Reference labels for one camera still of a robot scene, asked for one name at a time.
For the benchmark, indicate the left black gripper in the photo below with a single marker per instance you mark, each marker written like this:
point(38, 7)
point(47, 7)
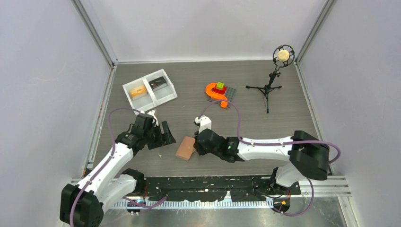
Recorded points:
point(164, 138)

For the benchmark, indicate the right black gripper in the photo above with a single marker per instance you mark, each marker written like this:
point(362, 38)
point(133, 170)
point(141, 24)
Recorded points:
point(197, 145)

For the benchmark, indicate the pink leather card holder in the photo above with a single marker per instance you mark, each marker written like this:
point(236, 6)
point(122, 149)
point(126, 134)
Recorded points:
point(186, 148)

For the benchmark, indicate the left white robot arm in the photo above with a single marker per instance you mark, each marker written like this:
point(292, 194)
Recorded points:
point(84, 204)

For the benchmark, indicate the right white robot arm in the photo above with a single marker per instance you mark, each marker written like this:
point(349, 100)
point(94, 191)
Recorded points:
point(305, 155)

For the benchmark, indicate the orange card box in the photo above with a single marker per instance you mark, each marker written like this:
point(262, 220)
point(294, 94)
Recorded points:
point(138, 92)

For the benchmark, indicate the black card box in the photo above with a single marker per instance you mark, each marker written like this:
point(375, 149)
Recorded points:
point(158, 83)

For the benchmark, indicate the orange S-shaped toy track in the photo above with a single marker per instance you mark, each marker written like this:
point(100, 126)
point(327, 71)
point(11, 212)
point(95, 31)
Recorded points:
point(210, 91)

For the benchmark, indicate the white two-compartment tray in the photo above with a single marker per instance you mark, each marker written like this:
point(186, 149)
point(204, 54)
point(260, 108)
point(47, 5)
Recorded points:
point(152, 99)

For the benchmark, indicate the red toy brick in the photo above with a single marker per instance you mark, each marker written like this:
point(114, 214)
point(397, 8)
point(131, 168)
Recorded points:
point(220, 92)

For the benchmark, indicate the grey toy baseplate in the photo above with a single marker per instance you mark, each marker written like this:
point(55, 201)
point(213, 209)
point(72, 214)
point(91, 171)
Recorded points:
point(229, 94)

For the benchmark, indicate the green toy brick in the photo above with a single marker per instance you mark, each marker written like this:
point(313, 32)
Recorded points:
point(220, 86)

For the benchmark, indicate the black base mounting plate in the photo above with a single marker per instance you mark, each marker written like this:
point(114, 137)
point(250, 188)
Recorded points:
point(214, 188)

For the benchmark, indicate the black tripod mic stand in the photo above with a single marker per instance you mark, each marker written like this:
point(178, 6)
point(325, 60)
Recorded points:
point(266, 89)

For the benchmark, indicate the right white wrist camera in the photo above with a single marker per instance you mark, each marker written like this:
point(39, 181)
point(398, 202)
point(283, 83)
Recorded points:
point(203, 122)

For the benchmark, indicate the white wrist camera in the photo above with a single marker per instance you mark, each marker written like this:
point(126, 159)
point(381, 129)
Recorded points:
point(203, 122)
point(153, 113)

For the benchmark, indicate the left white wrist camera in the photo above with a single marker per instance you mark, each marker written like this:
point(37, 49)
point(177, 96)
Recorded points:
point(153, 113)

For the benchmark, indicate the microphone with shock mount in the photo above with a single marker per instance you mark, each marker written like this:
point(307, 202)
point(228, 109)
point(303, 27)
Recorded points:
point(283, 56)

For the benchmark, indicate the aluminium frame rail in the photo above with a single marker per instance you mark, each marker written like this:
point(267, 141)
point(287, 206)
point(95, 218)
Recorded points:
point(335, 186)

